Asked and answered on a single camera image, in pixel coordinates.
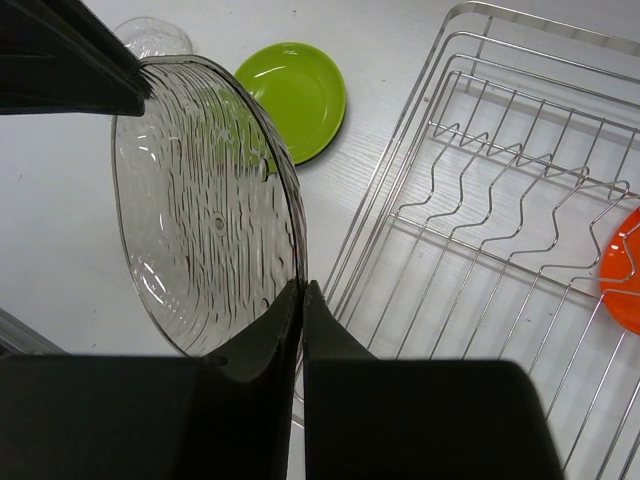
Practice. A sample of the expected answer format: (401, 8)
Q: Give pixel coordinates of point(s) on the lime green plate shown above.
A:
(303, 91)

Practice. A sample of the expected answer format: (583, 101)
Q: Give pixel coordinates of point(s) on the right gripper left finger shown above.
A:
(248, 393)

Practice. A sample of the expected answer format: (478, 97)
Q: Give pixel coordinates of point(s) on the orange plate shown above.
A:
(619, 274)

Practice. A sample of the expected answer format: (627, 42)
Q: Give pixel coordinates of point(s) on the metal wire dish rack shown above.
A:
(481, 232)

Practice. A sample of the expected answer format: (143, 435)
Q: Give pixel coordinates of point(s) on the clear glass plate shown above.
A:
(147, 36)
(208, 202)

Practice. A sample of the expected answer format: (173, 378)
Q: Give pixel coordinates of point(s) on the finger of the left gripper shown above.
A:
(58, 57)

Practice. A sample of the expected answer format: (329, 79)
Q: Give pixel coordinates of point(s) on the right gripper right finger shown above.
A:
(323, 336)

